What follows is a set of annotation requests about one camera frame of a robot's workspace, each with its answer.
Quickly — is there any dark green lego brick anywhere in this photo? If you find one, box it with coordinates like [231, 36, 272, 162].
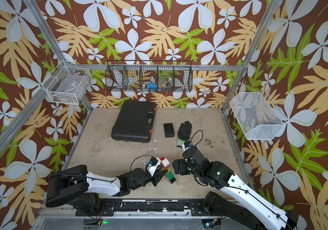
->
[166, 173, 176, 184]

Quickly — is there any white lego brick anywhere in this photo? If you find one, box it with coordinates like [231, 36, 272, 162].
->
[161, 158, 170, 169]

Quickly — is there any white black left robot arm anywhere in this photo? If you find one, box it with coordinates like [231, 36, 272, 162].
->
[46, 165, 168, 208]

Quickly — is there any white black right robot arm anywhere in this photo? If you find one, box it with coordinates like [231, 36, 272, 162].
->
[173, 141, 299, 230]

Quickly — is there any black green work glove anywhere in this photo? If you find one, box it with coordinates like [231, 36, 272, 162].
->
[177, 121, 192, 147]

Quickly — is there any small black battery box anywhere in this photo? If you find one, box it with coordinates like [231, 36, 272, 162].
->
[164, 123, 175, 138]

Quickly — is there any black plastic tool case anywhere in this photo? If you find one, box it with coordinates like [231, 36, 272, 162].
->
[111, 101, 156, 143]

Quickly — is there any white mesh basket right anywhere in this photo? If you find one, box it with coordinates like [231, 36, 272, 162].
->
[230, 89, 287, 140]

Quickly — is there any clear plastic in basket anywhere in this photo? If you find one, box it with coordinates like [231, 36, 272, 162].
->
[158, 75, 173, 91]

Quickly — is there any blue object in basket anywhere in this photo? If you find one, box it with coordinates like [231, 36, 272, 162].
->
[147, 83, 158, 92]

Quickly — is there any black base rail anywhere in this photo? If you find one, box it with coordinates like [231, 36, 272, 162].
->
[75, 198, 208, 217]

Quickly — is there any black wire basket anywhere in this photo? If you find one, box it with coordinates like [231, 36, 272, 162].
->
[104, 60, 193, 93]

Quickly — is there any white wire basket left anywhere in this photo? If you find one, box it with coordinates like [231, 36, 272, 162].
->
[45, 66, 92, 105]

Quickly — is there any aluminium frame post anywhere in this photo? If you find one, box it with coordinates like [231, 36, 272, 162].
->
[221, 1, 283, 112]

